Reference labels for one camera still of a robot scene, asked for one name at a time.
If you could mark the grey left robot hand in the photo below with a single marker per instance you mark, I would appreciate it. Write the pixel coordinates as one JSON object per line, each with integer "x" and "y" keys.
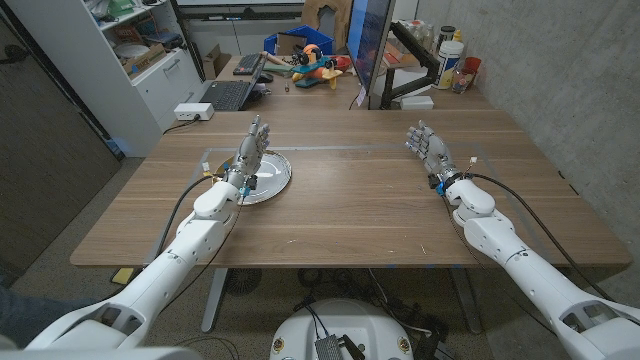
{"x": 247, "y": 155}

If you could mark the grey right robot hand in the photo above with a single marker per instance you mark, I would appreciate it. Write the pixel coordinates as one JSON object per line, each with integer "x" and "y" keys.
{"x": 436, "y": 152}

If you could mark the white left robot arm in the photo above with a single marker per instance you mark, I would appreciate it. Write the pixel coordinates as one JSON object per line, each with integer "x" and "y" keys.
{"x": 165, "y": 265}

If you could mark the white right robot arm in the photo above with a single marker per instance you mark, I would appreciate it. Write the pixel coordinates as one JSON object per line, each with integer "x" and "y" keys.
{"x": 530, "y": 270}

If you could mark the small white box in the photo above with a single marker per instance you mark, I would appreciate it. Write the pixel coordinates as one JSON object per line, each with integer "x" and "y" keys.
{"x": 416, "y": 102}

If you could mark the black laptop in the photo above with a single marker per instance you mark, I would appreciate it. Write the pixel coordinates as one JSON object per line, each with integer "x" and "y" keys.
{"x": 227, "y": 95}

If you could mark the white power strip box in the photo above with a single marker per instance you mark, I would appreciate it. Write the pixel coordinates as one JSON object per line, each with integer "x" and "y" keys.
{"x": 192, "y": 111}

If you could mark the black computer mouse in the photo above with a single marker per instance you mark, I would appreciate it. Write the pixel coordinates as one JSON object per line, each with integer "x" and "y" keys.
{"x": 265, "y": 78}

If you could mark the white labelled canister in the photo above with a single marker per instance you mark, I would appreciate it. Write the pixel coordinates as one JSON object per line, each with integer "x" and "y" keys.
{"x": 447, "y": 65}

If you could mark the black keyboard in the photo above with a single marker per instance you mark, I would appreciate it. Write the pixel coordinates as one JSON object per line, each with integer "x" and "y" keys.
{"x": 247, "y": 64}

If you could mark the pale sticky note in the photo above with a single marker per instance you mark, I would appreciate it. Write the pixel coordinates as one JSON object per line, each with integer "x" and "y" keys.
{"x": 361, "y": 96}

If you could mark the red cup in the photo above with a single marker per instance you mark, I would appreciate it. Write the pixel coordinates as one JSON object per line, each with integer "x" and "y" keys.
{"x": 472, "y": 64}

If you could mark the open cardboard box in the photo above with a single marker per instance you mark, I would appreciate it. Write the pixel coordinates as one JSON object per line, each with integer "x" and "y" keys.
{"x": 215, "y": 62}

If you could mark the colourful toy airplane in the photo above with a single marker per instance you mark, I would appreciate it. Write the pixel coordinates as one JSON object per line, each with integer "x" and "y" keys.
{"x": 315, "y": 67}

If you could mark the dark bottle with black lid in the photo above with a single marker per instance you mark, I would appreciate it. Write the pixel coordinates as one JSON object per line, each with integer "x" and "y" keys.
{"x": 445, "y": 35}

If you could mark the red bowl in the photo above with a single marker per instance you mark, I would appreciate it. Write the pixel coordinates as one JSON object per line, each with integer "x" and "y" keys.
{"x": 343, "y": 62}

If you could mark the computer monitor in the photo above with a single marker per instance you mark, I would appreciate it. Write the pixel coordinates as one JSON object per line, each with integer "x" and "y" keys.
{"x": 370, "y": 35}

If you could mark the white shelf cabinet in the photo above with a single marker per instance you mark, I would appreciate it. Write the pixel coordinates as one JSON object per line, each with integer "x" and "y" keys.
{"x": 125, "y": 95}

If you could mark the blue plastic bin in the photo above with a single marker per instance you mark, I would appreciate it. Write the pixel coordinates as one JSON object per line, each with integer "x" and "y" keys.
{"x": 312, "y": 34}

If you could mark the cardboard box on shelf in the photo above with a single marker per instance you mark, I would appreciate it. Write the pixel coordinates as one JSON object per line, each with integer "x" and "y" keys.
{"x": 145, "y": 60}

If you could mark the grey table leg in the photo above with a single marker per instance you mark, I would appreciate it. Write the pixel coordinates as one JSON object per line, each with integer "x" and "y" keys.
{"x": 214, "y": 300}

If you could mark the brown cardboard cutout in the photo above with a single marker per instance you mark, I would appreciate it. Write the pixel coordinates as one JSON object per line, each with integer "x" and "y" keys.
{"x": 312, "y": 12}

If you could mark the yellow floor pad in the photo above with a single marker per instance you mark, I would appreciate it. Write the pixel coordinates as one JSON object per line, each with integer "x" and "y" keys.
{"x": 122, "y": 276}

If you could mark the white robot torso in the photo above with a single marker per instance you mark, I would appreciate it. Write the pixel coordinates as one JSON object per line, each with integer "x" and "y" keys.
{"x": 350, "y": 320}

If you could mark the person's leg in jeans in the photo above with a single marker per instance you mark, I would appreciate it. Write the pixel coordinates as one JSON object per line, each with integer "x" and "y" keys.
{"x": 35, "y": 315}

